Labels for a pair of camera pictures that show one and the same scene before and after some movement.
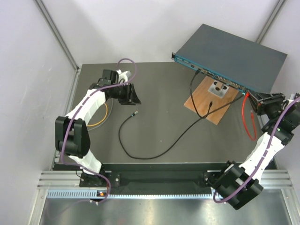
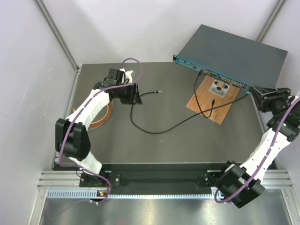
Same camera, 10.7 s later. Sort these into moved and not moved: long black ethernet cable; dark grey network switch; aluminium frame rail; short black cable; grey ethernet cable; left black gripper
Moved: long black ethernet cable; short black cable
Not moved: left black gripper; dark grey network switch; aluminium frame rail; grey ethernet cable
